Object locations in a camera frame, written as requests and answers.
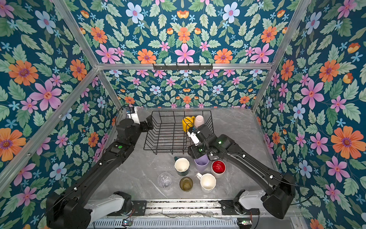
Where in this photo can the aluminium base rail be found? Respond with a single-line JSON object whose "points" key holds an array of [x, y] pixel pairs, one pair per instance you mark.
{"points": [[197, 214]]}

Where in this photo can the pale pink mug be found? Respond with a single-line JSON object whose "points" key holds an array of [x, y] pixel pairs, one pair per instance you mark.
{"points": [[199, 120]]}

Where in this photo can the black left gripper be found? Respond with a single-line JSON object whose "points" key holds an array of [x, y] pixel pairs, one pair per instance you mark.
{"points": [[145, 128]]}

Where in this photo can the black wire dish rack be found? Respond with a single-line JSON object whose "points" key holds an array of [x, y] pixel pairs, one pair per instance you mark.
{"points": [[168, 135]]}

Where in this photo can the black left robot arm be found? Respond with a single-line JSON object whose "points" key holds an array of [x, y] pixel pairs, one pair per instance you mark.
{"points": [[70, 210]]}

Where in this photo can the yellow mug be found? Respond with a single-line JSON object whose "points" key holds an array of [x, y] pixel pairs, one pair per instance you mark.
{"points": [[188, 122]]}

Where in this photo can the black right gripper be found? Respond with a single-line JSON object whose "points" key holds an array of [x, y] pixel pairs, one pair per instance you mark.
{"points": [[193, 152]]}

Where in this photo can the olive glass cup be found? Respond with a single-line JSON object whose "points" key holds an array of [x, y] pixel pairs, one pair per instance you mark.
{"points": [[186, 184]]}

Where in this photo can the aluminium frame post back right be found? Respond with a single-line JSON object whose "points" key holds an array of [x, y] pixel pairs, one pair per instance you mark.
{"points": [[299, 13]]}

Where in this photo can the cream white mug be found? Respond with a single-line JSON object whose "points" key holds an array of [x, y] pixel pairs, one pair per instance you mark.
{"points": [[207, 182]]}

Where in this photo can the red inside white mug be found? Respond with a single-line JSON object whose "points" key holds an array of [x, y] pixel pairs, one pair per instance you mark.
{"points": [[218, 168]]}

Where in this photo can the aluminium frame post back left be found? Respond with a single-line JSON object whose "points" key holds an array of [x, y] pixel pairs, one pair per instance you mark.
{"points": [[72, 25]]}

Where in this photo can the aluminium frame post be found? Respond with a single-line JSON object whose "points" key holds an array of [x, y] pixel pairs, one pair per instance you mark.
{"points": [[299, 13], [72, 25]]}

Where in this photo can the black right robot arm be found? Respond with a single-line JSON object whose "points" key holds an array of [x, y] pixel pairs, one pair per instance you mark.
{"points": [[277, 190]]}

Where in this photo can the lilac cup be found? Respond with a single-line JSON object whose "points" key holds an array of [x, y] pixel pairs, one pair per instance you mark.
{"points": [[202, 163]]}

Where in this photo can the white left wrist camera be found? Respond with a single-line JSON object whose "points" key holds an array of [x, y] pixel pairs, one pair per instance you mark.
{"points": [[131, 113]]}

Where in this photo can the clear glass cup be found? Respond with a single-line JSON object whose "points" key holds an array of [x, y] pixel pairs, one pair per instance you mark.
{"points": [[164, 180]]}

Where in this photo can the dark green mug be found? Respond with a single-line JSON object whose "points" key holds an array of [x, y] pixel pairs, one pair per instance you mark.
{"points": [[182, 166]]}

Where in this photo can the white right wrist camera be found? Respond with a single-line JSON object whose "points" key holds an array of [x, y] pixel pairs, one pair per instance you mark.
{"points": [[193, 137]]}

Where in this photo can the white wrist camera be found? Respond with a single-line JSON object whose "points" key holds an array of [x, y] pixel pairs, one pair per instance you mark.
{"points": [[131, 113], [193, 137]]}

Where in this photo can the black hook rail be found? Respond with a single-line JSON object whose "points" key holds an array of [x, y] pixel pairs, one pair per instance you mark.
{"points": [[178, 67]]}

